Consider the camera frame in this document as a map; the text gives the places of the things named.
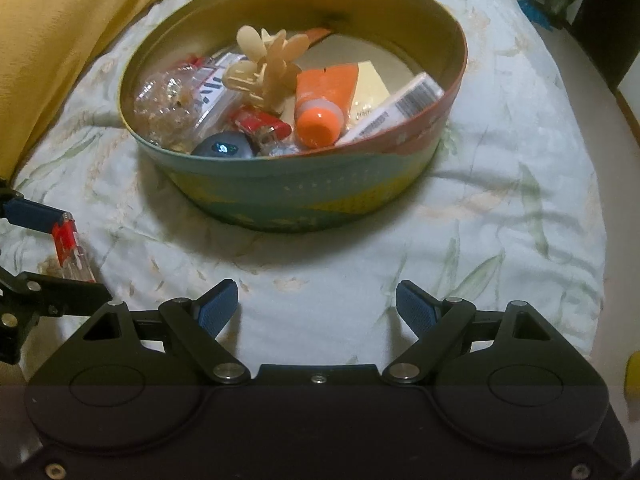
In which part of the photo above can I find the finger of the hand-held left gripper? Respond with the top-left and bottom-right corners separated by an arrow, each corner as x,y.
0,177 -> 64,237
0,269 -> 113,366

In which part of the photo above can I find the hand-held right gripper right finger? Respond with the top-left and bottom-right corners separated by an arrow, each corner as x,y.
382,281 -> 561,386

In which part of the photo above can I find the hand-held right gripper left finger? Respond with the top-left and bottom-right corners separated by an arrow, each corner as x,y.
75,279 -> 253,386

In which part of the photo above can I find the red and clear lighter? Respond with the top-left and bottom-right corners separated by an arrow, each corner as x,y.
51,213 -> 97,284

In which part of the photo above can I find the round printed metal tin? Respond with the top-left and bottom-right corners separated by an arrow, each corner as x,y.
117,0 -> 468,233

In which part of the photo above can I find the dark round ball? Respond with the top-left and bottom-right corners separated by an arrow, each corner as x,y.
191,131 -> 258,161

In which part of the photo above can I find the small clear plastic ball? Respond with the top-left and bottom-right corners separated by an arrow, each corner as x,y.
260,142 -> 297,159

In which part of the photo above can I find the clear plastic bag of trinkets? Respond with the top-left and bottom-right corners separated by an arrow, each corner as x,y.
134,70 -> 202,152

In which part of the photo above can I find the pink and white tissue packet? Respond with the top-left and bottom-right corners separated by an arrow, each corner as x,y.
335,72 -> 446,147

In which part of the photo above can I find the white printed card box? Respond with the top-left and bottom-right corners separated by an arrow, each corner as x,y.
177,52 -> 251,126

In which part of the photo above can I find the orange tube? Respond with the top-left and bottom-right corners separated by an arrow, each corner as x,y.
295,62 -> 361,149

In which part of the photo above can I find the yellow tissue packet rabbit print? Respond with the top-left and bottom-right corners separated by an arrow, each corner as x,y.
350,60 -> 392,126

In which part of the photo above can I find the cream flower hair clip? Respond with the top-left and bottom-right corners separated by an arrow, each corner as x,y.
222,25 -> 308,113

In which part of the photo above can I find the orange stick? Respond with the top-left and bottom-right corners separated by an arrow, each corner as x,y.
304,27 -> 334,50

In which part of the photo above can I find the leaf printed bedspread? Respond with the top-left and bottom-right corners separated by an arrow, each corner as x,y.
0,0 -> 606,361

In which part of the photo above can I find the yellow blanket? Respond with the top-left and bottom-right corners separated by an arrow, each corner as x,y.
0,0 -> 211,181

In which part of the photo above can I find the yellow round object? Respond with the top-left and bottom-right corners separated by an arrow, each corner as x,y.
625,355 -> 640,402

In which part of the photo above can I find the blue crumpled sheet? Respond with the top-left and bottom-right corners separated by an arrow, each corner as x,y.
520,0 -> 552,29

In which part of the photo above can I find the dark door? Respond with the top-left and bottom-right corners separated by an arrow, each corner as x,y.
570,0 -> 640,92

